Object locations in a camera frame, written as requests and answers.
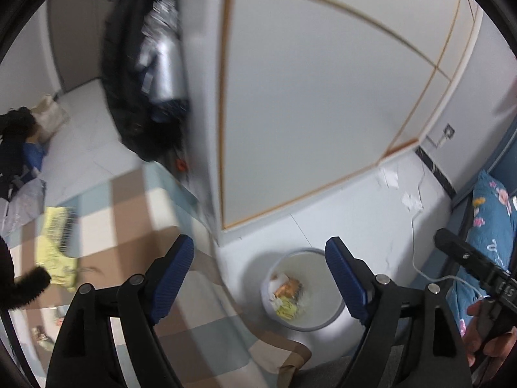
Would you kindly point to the person's left forearm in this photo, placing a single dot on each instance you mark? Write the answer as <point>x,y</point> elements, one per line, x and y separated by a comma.
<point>24,287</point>

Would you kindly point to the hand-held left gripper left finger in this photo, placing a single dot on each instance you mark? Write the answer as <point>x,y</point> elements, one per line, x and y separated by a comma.
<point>173,279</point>

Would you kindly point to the blue floral quilt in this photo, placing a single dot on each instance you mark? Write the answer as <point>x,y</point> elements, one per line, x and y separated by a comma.
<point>488,218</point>

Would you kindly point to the person's right hand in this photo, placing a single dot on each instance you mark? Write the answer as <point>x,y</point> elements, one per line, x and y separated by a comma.
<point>496,345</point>

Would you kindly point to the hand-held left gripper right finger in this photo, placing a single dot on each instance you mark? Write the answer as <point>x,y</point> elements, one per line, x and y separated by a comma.
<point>347,279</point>

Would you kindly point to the brown door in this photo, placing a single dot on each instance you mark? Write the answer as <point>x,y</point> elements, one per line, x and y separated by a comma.
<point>76,40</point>

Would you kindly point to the beige paper bag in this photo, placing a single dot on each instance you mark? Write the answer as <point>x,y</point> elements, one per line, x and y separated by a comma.
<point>50,119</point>

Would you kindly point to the dark clothes pile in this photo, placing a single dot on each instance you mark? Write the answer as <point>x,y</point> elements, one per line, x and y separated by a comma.
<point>12,149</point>

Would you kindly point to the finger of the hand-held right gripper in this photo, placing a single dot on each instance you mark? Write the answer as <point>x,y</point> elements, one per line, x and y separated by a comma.
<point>460,250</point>

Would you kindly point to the grey cloth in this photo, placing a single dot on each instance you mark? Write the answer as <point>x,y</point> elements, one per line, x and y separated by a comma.
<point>22,208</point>

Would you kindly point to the checked tablecloth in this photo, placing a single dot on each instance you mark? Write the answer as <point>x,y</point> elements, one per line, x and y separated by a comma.
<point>133,218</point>

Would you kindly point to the white wardrobe with gold trim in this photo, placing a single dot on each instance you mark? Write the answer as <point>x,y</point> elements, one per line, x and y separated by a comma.
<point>315,109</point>

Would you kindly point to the black jacket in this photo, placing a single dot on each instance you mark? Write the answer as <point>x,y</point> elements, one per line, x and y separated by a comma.
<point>121,109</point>

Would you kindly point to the blue headboard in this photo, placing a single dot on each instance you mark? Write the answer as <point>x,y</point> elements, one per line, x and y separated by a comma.
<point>505,157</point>

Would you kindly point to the white trash bin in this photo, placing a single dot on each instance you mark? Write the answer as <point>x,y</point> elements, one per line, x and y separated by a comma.
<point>319,275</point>

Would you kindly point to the person's right forearm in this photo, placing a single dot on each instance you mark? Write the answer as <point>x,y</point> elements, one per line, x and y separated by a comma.
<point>496,376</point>

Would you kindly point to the heap of snack wrappers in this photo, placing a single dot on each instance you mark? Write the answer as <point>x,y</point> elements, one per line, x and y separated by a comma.
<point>289,289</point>

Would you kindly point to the crumpled white tissue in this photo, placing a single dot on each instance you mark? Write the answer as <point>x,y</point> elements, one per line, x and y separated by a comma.
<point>389,178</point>
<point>412,201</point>

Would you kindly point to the yellow snack packet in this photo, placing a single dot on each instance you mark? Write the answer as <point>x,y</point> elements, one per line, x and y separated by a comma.
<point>54,258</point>

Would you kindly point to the wall socket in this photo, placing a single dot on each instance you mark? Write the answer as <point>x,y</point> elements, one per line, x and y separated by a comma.
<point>448,130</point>

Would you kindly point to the silver jacket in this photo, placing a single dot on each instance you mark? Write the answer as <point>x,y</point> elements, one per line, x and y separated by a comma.
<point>167,72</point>

